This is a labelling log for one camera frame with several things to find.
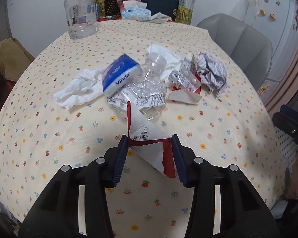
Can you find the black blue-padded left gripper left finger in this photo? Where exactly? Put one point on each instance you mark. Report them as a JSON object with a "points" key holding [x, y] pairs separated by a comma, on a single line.
{"points": [[55, 212]]}

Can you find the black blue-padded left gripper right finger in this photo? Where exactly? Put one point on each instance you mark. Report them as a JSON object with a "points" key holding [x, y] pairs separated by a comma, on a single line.
{"points": [[225, 203]]}

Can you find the red white carton piece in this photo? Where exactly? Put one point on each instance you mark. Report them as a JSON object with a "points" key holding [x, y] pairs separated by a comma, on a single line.
{"points": [[149, 142]]}

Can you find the floral cream tablecloth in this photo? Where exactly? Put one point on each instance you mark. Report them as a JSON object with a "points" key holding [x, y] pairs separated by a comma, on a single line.
{"points": [[37, 136]]}

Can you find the torn red white carton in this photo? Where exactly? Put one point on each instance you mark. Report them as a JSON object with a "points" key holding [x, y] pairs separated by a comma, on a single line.
{"points": [[184, 96]]}

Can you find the crumpled white tissue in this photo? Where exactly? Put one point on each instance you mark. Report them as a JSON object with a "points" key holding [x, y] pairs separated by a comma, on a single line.
{"points": [[85, 87]]}

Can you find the crumpled printed paper ball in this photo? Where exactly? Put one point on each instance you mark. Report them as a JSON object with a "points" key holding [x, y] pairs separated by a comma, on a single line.
{"points": [[212, 73]]}

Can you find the crushed clear plastic bottle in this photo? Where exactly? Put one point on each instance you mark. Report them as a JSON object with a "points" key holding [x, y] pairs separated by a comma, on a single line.
{"points": [[146, 91]]}

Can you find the pill blister pack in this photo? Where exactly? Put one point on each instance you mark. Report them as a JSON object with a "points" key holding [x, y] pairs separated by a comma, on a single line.
{"points": [[184, 78]]}

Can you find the blue Vinda tissue pack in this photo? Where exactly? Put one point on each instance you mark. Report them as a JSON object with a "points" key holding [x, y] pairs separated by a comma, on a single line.
{"points": [[118, 73]]}

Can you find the grey chair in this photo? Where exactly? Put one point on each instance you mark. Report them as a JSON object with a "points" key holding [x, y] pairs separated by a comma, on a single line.
{"points": [[247, 47]]}

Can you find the brown cushion chair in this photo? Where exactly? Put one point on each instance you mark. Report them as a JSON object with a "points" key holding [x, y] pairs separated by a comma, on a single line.
{"points": [[14, 59]]}

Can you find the white refrigerator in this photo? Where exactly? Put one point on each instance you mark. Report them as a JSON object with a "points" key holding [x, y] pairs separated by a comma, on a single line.
{"points": [[278, 21]]}

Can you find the large clear water jug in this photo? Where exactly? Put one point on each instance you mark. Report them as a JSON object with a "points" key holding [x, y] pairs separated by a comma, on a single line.
{"points": [[81, 18]]}

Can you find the black utensil holder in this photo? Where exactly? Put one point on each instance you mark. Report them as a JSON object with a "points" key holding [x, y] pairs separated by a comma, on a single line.
{"points": [[111, 8]]}

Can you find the blue tissue box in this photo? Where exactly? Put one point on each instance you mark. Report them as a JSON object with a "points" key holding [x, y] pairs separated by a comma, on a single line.
{"points": [[135, 10]]}

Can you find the clear bottle with yellow label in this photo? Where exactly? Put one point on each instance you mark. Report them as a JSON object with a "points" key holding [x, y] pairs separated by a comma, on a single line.
{"points": [[185, 11]]}

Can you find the navy lunch bag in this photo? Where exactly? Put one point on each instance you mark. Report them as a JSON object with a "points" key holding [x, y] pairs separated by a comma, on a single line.
{"points": [[167, 7]]}

